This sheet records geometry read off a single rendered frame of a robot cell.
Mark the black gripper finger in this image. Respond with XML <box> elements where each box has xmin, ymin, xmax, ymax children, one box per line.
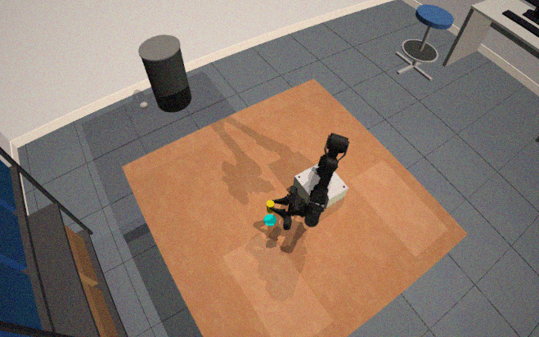
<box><xmin>270</xmin><ymin>208</ymin><xmax>285</xmax><ymax>220</ymax></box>
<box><xmin>273</xmin><ymin>194</ymin><xmax>289</xmax><ymax>206</ymax></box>

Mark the yellow cylinder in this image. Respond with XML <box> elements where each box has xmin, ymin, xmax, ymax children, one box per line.
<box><xmin>267</xmin><ymin>200</ymin><xmax>274</xmax><ymax>213</ymax></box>

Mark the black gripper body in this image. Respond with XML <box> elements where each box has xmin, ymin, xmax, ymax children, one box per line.
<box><xmin>283</xmin><ymin>186</ymin><xmax>307</xmax><ymax>230</ymax></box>

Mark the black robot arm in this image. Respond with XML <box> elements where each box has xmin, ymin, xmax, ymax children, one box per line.
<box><xmin>289</xmin><ymin>133</ymin><xmax>349</xmax><ymax>227</ymax></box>

